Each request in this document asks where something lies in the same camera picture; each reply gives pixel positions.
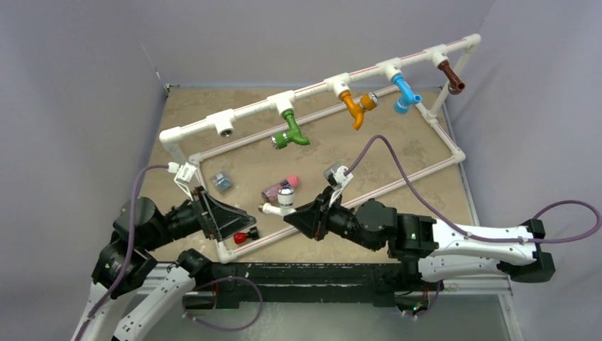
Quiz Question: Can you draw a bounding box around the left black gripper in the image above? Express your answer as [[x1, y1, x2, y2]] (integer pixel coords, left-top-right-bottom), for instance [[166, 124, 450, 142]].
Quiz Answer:
[[142, 184, 256, 250]]

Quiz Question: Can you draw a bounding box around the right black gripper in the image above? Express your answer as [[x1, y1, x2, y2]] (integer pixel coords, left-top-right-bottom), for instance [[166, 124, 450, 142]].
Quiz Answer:
[[285, 187, 380, 252]]

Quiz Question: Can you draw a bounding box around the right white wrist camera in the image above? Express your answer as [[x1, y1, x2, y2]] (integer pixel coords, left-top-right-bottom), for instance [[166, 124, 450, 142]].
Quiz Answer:
[[324, 162, 354, 207]]

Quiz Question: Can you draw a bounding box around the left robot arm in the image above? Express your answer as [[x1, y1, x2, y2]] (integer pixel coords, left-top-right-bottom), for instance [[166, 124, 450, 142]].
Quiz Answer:
[[72, 187, 256, 340]]

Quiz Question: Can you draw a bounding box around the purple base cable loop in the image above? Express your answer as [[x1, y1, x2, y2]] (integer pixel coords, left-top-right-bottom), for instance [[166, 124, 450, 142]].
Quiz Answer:
[[182, 276, 263, 332]]

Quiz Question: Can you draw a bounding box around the black aluminium base frame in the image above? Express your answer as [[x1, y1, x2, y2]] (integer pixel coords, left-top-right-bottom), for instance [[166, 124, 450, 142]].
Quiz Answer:
[[101, 261, 513, 312]]

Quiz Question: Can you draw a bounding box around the white PVC pipe frame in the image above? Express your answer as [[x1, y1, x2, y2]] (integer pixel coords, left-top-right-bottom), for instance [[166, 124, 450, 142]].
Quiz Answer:
[[158, 33, 482, 265]]

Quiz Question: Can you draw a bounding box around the white faucet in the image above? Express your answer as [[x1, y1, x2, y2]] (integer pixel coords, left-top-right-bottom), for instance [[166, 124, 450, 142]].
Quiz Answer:
[[258, 186, 296, 217]]

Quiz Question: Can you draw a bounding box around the green faucet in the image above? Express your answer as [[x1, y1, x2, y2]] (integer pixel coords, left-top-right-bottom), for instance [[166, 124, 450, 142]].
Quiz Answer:
[[270, 109, 310, 150]]

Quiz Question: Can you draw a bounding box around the pink faucet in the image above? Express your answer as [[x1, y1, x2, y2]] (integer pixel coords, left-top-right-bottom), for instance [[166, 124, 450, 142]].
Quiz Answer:
[[261, 175, 300, 203]]

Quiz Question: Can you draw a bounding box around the orange faucet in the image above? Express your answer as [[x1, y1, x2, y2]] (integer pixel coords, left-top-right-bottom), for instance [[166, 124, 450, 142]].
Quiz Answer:
[[339, 90, 379, 131]]

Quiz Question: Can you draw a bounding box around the brown faucet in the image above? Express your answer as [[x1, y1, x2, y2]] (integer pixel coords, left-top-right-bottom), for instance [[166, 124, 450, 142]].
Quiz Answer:
[[437, 60, 466, 95]]

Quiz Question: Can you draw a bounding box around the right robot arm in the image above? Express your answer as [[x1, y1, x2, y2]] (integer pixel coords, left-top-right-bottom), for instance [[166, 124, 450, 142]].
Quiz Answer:
[[283, 188, 556, 289]]

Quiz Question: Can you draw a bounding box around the blue faucet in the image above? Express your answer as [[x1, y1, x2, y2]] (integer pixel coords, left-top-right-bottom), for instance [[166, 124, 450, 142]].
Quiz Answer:
[[391, 74, 422, 114]]

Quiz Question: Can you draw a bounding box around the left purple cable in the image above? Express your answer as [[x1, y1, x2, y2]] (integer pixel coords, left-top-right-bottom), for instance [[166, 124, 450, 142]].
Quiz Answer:
[[84, 163, 171, 330]]

